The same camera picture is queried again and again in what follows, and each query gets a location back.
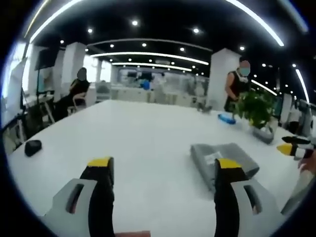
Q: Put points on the blue flat object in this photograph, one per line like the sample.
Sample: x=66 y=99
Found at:
x=226 y=119

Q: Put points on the grey machine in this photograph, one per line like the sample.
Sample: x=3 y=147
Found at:
x=306 y=116

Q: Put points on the person's right hand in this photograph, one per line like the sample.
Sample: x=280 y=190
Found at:
x=309 y=164

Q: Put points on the whiteboard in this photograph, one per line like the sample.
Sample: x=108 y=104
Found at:
x=14 y=93

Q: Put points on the white chair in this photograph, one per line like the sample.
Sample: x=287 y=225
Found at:
x=77 y=103

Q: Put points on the green potted plant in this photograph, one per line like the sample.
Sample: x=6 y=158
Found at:
x=258 y=111

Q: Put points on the small grey table object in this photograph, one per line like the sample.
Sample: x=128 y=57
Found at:
x=205 y=108

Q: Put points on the small black case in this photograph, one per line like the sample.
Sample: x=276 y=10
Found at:
x=33 y=147

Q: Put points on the grey towel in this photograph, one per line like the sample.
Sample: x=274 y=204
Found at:
x=217 y=154

